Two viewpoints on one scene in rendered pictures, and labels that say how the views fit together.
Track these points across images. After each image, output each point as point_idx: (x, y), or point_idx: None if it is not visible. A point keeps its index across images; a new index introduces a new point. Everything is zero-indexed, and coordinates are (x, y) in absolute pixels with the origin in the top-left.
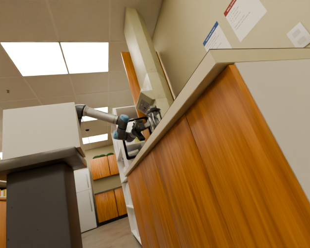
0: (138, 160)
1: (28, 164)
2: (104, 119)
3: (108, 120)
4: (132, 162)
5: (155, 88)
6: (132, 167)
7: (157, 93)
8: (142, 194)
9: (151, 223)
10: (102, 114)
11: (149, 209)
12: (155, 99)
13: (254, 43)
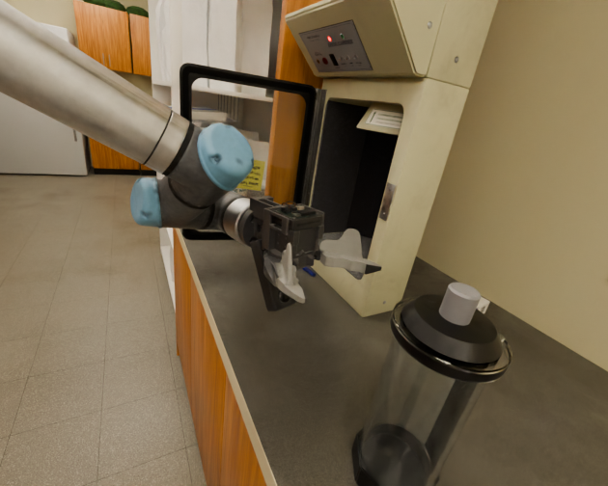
0: (233, 390)
1: None
2: (73, 127)
3: (110, 144)
4: (201, 285)
5: (462, 0)
6: (198, 292)
7: (452, 43)
8: (210, 368)
9: (214, 444)
10: (48, 83)
11: (220, 437)
12: (428, 79)
13: None
